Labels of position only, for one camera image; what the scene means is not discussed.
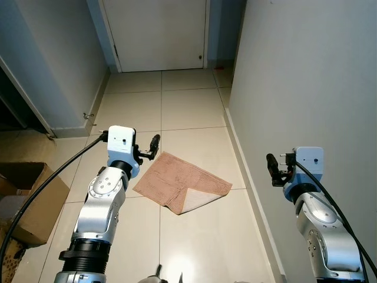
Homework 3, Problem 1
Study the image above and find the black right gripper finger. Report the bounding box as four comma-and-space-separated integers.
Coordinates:
266, 153, 281, 187

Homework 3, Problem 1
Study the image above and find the brown floor mat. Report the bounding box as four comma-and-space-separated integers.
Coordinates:
133, 152, 233, 215

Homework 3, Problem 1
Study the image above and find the white door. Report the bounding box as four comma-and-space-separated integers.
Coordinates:
99, 0, 210, 73

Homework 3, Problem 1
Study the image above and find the brown cardboard box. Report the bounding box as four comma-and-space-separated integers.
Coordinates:
0, 162, 71, 247

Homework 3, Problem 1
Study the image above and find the grey robot foot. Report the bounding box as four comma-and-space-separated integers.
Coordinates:
138, 265, 186, 283

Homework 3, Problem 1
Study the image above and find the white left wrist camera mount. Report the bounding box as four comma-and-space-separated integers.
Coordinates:
107, 126, 138, 177

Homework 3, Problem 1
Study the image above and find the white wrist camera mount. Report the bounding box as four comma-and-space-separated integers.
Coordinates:
292, 147, 325, 179
107, 126, 138, 177

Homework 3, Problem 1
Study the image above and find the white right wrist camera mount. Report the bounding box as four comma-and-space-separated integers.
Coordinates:
292, 147, 325, 179

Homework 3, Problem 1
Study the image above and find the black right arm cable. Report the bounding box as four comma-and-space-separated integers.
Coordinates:
292, 159, 377, 283

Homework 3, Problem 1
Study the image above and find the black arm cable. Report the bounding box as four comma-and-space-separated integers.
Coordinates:
292, 159, 377, 283
0, 133, 110, 278

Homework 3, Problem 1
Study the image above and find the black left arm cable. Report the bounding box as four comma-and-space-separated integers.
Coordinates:
0, 133, 110, 278

